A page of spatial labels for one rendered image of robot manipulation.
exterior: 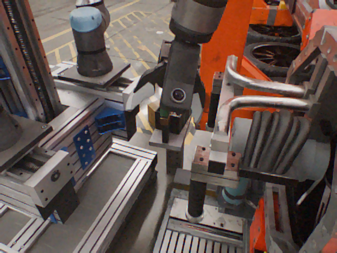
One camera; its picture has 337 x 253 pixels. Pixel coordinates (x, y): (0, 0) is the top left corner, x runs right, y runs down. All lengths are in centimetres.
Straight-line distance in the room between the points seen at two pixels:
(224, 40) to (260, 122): 60
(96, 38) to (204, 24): 70
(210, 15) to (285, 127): 20
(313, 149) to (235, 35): 52
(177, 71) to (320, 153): 39
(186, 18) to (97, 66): 73
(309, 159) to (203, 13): 40
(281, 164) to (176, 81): 21
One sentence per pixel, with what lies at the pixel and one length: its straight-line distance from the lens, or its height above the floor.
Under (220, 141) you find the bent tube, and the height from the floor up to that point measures 100.
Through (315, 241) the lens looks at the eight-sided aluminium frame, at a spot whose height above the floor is 88.
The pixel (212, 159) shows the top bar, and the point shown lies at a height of 98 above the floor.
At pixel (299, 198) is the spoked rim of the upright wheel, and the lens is 90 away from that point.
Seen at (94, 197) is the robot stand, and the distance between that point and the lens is 136.
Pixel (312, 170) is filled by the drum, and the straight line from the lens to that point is 65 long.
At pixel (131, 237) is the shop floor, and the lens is 145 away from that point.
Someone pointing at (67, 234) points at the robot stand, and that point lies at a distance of 129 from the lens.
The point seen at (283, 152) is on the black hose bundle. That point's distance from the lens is 42.
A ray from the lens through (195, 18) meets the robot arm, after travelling 37.
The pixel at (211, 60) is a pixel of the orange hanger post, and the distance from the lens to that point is 102.
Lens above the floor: 127
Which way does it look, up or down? 38 degrees down
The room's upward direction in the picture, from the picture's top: straight up
